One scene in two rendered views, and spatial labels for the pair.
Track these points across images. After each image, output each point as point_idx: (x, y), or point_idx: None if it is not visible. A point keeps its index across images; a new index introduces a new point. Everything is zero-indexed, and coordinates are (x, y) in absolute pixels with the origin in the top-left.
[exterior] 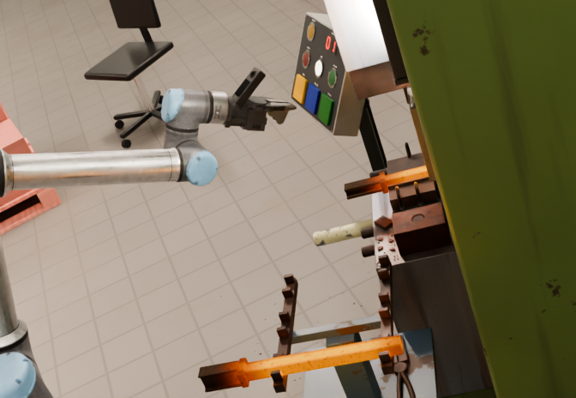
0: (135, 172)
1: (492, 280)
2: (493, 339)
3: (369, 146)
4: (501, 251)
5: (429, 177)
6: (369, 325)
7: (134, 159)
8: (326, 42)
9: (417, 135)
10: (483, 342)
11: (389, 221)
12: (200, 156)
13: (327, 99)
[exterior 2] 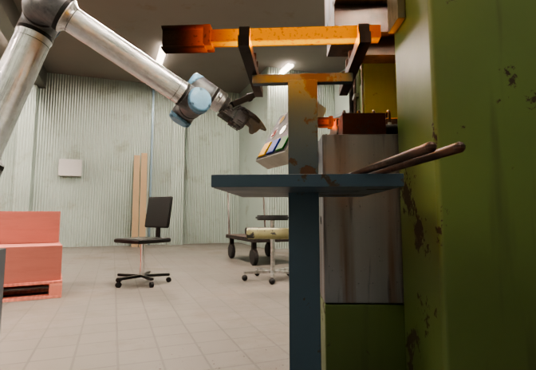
0: (155, 70)
1: (456, 53)
2: (447, 123)
3: None
4: (468, 24)
5: (398, 14)
6: (333, 75)
7: (159, 64)
8: None
9: None
10: (436, 126)
11: None
12: (202, 88)
13: (286, 135)
